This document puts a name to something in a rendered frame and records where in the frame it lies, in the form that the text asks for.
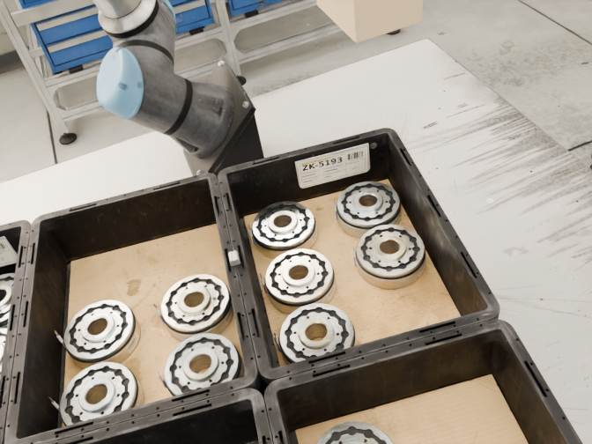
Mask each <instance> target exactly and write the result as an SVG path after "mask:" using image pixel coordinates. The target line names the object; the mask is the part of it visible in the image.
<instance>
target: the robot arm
mask: <svg viewBox="0 0 592 444"><path fill-rule="evenodd" d="M93 2H94V3H95V4H96V6H97V7H98V9H99V16H98V18H99V22H100V25H101V26H102V28H103V29H104V30H105V32H106V33H107V35H108V36H109V37H110V39H111V40H112V42H113V48H112V49H111V50H109V51H108V53H107V54H106V56H105V57H104V59H103V61H102V63H101V66H100V73H99V74H98V77H97V97H98V100H99V103H100V104H101V106H102V107H103V108H105V109H106V110H107V111H108V112H110V113H112V114H115V115H117V116H118V117H120V118H122V119H124V120H129V121H132V122H135V123H137V124H140V125H142V126H145V127H146V128H149V129H151V130H155V131H158V132H159V133H162V134H164V135H167V136H169V137H171V138H172V139H173V140H174V141H175V142H176V143H177V144H178V145H180V146H181V147H182V148H183V149H184V150H185V151H187V152H188V153H190V154H192V155H194V156H197V157H198V158H206V157H209V156H210V155H212V154H213V153H214V152H215V151H216V150H217V149H218V148H219V147H220V146H221V144H222V143H223V141H224V139H225V138H226V135H227V133H228V131H229V129H230V127H231V124H232V120H233V113H234V99H233V94H232V93H231V91H230V90H228V89H226V88H225V87H223V86H221V85H215V84H207V83H199V82H192V81H189V80H187V79H186V78H183V77H181V76H179V75H177V74H175V73H174V44H175V36H176V31H177V25H176V19H175V13H174V9H173V7H172V5H171V4H170V3H169V1H168V0H93Z"/></svg>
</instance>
